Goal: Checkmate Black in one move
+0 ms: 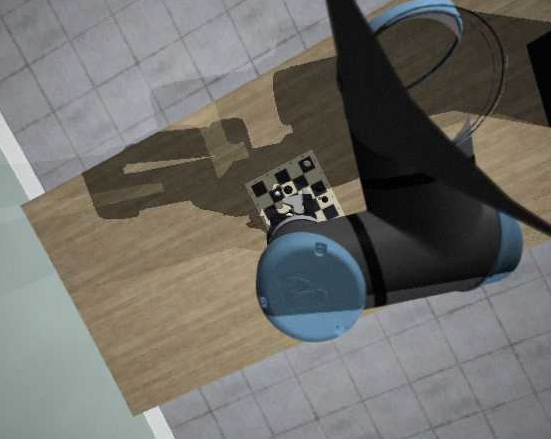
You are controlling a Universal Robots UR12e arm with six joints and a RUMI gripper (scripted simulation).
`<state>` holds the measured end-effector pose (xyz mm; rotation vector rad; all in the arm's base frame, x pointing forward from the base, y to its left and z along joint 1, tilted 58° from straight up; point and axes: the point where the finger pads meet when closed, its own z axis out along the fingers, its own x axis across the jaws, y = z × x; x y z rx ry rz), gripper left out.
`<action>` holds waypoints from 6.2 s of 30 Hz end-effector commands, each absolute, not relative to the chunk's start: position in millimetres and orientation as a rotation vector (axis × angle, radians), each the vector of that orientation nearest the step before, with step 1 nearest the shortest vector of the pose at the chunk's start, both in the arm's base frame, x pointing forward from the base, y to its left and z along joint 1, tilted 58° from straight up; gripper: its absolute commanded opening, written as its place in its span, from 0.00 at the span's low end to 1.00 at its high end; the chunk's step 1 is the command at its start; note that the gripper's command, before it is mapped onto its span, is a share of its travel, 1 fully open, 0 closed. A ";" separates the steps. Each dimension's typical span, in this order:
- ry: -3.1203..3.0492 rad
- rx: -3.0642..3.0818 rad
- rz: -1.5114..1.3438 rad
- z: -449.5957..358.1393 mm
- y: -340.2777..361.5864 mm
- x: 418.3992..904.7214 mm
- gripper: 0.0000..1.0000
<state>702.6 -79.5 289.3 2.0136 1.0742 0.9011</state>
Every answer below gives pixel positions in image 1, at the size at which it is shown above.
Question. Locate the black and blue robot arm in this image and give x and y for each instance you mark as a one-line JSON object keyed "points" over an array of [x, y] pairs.
{"points": [[418, 237]]}

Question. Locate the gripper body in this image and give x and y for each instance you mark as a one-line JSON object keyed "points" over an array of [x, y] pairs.
{"points": [[275, 221]]}

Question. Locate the black and cream chessboard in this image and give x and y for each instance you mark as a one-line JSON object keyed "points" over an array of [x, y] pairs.
{"points": [[294, 174]]}

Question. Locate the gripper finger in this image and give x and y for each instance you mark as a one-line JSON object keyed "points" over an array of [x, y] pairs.
{"points": [[305, 199]]}

